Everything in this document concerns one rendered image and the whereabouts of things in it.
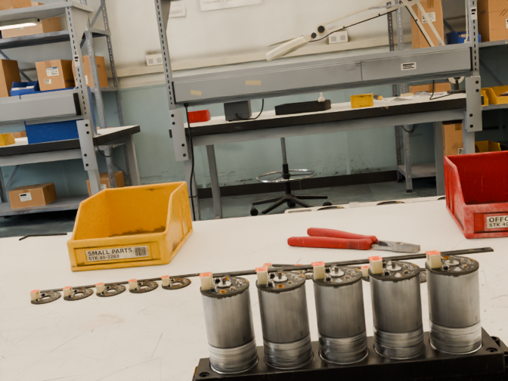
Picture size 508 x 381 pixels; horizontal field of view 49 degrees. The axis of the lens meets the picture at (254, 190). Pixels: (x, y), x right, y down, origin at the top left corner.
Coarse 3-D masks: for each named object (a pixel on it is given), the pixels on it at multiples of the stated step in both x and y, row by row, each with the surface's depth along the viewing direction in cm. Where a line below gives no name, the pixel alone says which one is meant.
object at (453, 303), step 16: (432, 272) 27; (432, 288) 27; (448, 288) 26; (464, 288) 26; (432, 304) 27; (448, 304) 26; (464, 304) 26; (432, 320) 27; (448, 320) 27; (464, 320) 26; (480, 320) 27; (432, 336) 28; (448, 336) 27; (464, 336) 27; (480, 336) 27; (448, 352) 27; (464, 352) 27
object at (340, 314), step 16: (320, 288) 27; (336, 288) 26; (352, 288) 26; (320, 304) 27; (336, 304) 27; (352, 304) 27; (320, 320) 27; (336, 320) 27; (352, 320) 27; (320, 336) 28; (336, 336) 27; (352, 336) 27; (320, 352) 28; (336, 352) 27; (352, 352) 27
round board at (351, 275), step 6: (324, 270) 28; (330, 270) 28; (342, 270) 28; (348, 270) 28; (354, 270) 28; (360, 270) 28; (312, 276) 28; (324, 276) 27; (342, 276) 27; (348, 276) 27; (354, 276) 27; (360, 276) 27; (318, 282) 27; (324, 282) 27; (330, 282) 27; (336, 282) 26; (342, 282) 26; (348, 282) 26; (354, 282) 26
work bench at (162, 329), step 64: (0, 256) 63; (64, 256) 60; (192, 256) 55; (256, 256) 52; (320, 256) 50; (384, 256) 48; (0, 320) 44; (64, 320) 42; (128, 320) 41; (192, 320) 39; (256, 320) 38
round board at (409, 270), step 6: (384, 264) 28; (396, 264) 28; (402, 264) 28; (408, 264) 28; (414, 264) 28; (402, 270) 27; (408, 270) 27; (414, 270) 27; (372, 276) 27; (378, 276) 27; (384, 276) 27; (390, 276) 26; (402, 276) 26; (408, 276) 26; (414, 276) 26
